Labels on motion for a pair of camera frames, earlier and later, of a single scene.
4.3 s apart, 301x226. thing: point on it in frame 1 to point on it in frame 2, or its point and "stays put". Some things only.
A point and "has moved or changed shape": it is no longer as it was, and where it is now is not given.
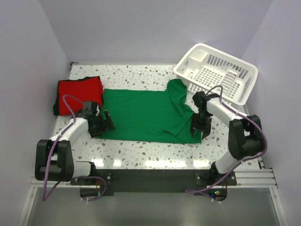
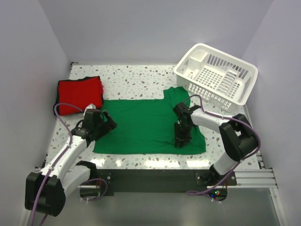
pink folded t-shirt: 102,87 stays put
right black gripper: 194,125 to 185,139
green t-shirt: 158,116 has moved or changed shape
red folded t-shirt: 86,89 stays put
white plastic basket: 205,67 stays put
